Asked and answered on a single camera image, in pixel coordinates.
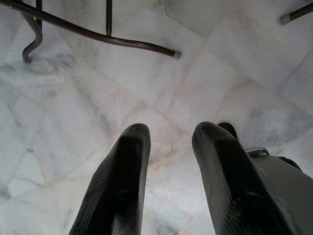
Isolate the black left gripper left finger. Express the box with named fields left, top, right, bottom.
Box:
left=69, top=123, right=152, bottom=235

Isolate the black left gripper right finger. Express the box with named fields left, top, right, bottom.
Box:
left=192, top=121, right=294, bottom=235

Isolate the black robot foot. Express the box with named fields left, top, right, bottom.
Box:
left=218, top=122, right=239, bottom=141

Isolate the grey robot leg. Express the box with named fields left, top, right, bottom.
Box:
left=246, top=146, right=313, bottom=235

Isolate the grey curved metal leg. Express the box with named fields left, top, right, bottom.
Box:
left=22, top=11, right=44, bottom=64

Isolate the brown chair leg grey cap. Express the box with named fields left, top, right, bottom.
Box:
left=279, top=1, right=313, bottom=26

